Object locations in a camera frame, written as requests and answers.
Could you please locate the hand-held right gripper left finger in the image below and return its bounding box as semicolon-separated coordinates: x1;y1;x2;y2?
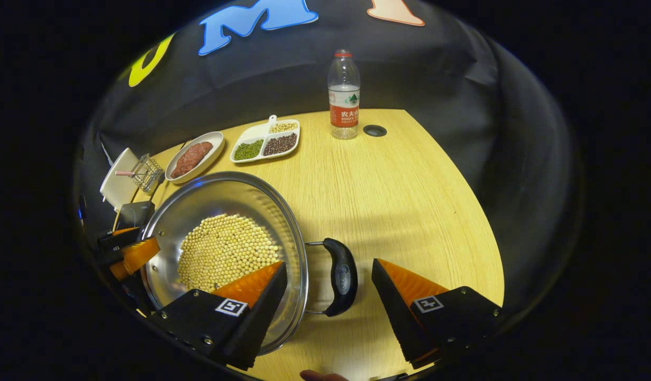
148;261;288;371

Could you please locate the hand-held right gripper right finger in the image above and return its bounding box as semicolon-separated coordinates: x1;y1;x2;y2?
371;258;503;369

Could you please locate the black induction cooktop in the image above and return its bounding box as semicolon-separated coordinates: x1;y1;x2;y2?
116;201;155;231

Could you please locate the pile of soybeans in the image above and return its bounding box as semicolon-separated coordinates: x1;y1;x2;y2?
177;213;280;293

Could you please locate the steel pot with black handle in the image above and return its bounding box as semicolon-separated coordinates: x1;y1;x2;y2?
140;171;359;355

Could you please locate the white toaster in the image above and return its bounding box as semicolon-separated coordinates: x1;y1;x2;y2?
99;148;141;211

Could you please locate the brown meat slice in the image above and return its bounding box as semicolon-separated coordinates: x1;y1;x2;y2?
171;152;199;178
187;141;214;165

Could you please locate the round white plate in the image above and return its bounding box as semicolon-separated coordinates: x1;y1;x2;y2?
165;131;225;184

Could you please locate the pile of green mung beans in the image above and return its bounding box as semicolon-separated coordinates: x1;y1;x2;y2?
233;140;264;161

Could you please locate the white divided dish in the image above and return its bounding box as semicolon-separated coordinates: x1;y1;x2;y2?
230;115;301;164

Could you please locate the pile of dark red beans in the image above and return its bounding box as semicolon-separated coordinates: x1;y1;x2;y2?
263;133;298;156

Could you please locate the clear water bottle red label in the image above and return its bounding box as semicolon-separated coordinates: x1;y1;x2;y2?
327;49;361;140

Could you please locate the wire mesh basket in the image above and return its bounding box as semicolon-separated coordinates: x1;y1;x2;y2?
115;153;164;194

